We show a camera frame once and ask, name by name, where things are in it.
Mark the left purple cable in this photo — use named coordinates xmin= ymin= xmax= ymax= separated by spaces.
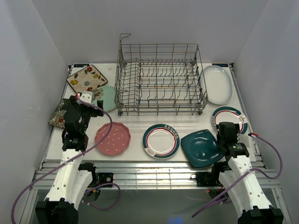
xmin=10 ymin=95 xmax=121 ymax=224

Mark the dark teal square plate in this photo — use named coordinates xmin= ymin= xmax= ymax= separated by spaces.
xmin=181 ymin=129 xmax=223 ymax=168

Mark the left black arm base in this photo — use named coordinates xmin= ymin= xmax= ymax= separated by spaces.
xmin=78 ymin=163 xmax=114 ymax=187

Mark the dark square floral plate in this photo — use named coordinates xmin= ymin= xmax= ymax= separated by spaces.
xmin=49 ymin=98 xmax=70 ymax=129

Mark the white oval plate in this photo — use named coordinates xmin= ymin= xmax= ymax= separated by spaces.
xmin=203 ymin=65 xmax=232 ymax=105

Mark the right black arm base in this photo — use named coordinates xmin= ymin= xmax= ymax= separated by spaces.
xmin=191 ymin=162 xmax=231 ymax=187

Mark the pink polka dot plate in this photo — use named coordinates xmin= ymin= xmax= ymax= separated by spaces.
xmin=97 ymin=122 xmax=131 ymax=156

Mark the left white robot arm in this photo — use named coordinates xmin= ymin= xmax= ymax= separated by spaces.
xmin=35 ymin=92 xmax=103 ymax=224

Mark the mint green flower plate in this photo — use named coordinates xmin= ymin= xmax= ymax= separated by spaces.
xmin=92 ymin=85 xmax=116 ymax=112

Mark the grey wire dish rack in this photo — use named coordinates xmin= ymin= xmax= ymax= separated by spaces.
xmin=114 ymin=33 xmax=208 ymax=116

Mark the cream square floral plate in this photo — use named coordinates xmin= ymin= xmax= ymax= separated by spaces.
xmin=66 ymin=65 xmax=108 ymax=92

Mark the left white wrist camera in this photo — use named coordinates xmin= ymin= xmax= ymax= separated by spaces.
xmin=75 ymin=91 xmax=94 ymax=105

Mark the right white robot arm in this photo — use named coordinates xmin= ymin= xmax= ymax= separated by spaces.
xmin=211 ymin=122 xmax=284 ymax=224

